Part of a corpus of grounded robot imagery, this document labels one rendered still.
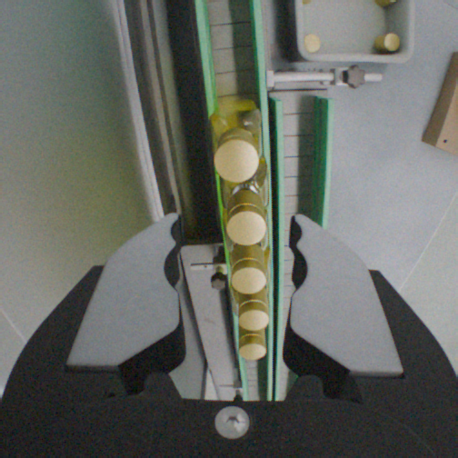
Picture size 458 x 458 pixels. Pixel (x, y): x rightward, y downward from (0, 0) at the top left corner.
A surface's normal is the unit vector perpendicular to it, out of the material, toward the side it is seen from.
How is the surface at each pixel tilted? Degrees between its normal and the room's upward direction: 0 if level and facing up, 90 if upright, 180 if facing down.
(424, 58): 0
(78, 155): 90
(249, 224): 0
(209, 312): 0
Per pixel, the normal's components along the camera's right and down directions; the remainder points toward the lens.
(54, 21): 0.99, -0.07
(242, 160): -0.03, 0.50
